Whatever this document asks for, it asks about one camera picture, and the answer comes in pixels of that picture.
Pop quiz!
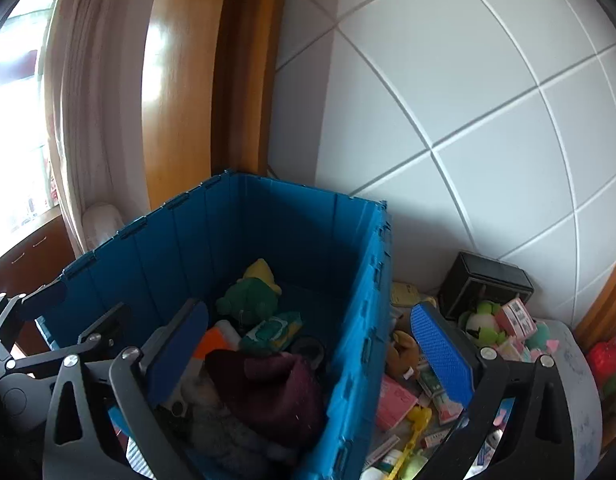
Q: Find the red white small box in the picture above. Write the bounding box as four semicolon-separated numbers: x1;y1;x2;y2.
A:
432;392;465;427

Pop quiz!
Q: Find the orange white packet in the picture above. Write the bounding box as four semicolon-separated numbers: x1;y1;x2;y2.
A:
195;320;243;362

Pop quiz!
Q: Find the green frog plush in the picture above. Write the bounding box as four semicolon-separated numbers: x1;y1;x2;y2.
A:
460;300;507;347

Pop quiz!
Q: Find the maroon knit hat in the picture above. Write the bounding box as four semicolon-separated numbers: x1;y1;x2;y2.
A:
205;350;327;449

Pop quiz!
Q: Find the brown plush toy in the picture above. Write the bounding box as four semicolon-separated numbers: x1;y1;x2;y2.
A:
385;330;422;382

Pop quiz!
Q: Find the red strawberry toy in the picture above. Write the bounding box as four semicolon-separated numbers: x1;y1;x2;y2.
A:
585;337;616;387

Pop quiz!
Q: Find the black box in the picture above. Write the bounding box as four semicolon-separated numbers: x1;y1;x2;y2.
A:
439;251;535;322

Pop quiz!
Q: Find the yellow plastic toy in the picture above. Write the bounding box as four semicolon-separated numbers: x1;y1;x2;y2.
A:
388;405;433;477

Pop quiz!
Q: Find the black round tape roll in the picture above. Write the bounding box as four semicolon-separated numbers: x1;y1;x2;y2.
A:
288;335;325;369

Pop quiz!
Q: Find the green wet wipes packet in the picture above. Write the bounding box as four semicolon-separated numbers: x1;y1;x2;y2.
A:
240;311;305;354

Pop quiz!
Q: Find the yellow plush toy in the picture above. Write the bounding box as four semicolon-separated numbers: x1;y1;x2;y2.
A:
243;258;282;294

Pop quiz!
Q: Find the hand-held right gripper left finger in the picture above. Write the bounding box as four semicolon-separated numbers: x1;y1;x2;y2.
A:
42;299;211;480

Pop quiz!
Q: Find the cream pouch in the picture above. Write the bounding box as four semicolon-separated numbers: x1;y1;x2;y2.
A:
390;281;429;309

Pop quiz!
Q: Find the green plush toy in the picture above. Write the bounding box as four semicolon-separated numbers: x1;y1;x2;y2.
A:
216;277;281;332

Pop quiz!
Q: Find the dark wooden cabinet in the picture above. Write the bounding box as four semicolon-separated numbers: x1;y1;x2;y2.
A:
0;220;84;357

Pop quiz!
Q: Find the striped cloth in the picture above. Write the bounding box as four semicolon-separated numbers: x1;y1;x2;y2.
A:
108;405;155;480

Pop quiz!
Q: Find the pink white carton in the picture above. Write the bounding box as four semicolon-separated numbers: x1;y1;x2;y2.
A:
497;297;538;337

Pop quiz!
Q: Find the wooden door frame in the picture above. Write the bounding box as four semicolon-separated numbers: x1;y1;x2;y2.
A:
139;0;295;212

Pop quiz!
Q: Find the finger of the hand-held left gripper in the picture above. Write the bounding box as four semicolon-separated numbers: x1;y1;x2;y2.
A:
2;302;132;377
0;280;68;345

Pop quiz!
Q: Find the window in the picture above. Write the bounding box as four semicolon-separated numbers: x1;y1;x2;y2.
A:
0;0;64;267

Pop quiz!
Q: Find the grey furry cloth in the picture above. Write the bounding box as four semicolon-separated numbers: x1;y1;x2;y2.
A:
180;375;299;467

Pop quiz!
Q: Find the green white small box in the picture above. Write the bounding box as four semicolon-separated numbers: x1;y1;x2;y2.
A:
417;367;447;399

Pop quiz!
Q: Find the pink flat box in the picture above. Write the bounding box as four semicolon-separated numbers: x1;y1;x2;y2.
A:
375;375;420;432

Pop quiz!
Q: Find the teal plush toy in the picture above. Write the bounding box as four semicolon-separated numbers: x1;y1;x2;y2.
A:
525;320;552;352

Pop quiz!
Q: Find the blue plastic crate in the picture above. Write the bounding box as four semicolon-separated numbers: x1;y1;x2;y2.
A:
35;170;393;480

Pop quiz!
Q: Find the white curtain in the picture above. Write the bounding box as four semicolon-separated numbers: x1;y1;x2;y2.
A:
42;0;162;257

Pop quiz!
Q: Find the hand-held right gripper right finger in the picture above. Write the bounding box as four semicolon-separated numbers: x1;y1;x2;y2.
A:
410;302;576;480

